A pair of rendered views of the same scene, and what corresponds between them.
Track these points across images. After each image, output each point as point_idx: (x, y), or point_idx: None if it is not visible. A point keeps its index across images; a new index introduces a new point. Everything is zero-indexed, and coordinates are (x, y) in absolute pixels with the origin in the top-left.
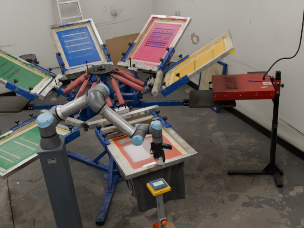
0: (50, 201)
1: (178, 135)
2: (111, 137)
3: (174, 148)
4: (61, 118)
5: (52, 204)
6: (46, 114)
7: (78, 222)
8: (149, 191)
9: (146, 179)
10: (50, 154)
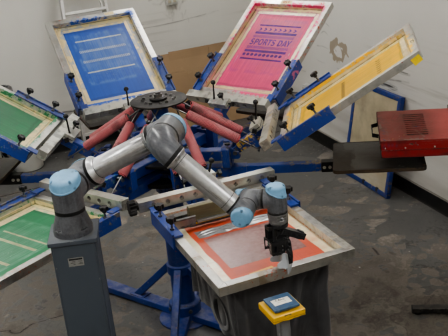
0: None
1: (315, 219)
2: (185, 226)
3: (309, 243)
4: (95, 180)
5: None
6: (67, 172)
7: None
8: (262, 327)
9: (255, 301)
10: (74, 249)
